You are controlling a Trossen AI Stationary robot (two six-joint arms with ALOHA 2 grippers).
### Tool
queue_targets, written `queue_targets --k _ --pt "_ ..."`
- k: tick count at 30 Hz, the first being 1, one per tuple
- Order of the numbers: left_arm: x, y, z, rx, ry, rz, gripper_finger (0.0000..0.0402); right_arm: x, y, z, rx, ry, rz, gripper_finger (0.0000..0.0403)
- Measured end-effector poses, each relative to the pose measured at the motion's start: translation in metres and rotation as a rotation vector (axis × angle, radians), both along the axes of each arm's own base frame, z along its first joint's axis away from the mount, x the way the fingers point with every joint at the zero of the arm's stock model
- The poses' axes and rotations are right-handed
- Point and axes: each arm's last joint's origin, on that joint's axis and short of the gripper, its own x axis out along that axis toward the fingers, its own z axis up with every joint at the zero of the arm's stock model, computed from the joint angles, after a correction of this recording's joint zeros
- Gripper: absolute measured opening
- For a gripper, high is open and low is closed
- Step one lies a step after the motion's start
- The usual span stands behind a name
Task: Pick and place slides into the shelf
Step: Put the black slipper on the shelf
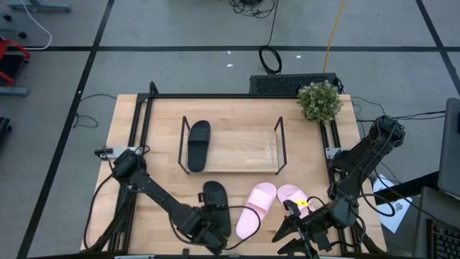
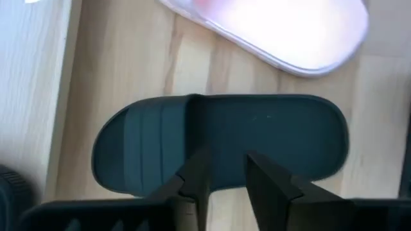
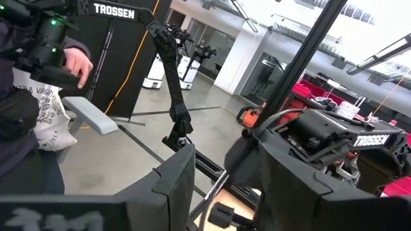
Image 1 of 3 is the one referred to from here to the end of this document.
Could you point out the grey desk unit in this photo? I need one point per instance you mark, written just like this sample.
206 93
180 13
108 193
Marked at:
424 208

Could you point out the red chair frame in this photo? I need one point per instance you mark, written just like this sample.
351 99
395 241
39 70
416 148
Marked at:
7 45

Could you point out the black perforated computer case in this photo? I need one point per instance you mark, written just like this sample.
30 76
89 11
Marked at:
276 84

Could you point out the grey monitor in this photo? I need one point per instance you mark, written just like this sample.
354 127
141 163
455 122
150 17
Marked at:
451 151

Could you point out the yellow tape tag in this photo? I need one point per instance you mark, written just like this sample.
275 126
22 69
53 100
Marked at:
302 203

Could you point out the wooden shelf black metal frame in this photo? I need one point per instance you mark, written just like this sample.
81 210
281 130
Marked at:
240 151

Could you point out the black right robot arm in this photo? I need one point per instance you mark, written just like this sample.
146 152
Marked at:
363 158

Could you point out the white paper sheet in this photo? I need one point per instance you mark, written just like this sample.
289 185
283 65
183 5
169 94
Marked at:
395 219

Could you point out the black table-level camera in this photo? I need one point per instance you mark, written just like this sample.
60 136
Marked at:
185 252

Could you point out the black slide sandal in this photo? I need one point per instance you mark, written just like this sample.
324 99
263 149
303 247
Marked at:
215 190
198 144

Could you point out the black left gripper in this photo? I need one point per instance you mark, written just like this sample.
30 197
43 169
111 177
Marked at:
212 237

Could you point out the green potted plant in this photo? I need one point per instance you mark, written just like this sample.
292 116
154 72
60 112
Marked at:
320 102

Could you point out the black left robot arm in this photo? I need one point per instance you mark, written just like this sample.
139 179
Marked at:
154 188

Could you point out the grey stand base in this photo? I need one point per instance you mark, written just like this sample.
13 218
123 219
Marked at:
39 6

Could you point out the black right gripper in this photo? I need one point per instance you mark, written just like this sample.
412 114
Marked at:
318 226

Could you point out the black keyboard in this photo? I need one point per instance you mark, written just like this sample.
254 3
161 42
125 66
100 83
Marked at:
445 244

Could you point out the pink slide sandal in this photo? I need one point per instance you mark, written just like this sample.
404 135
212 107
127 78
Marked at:
287 192
257 201

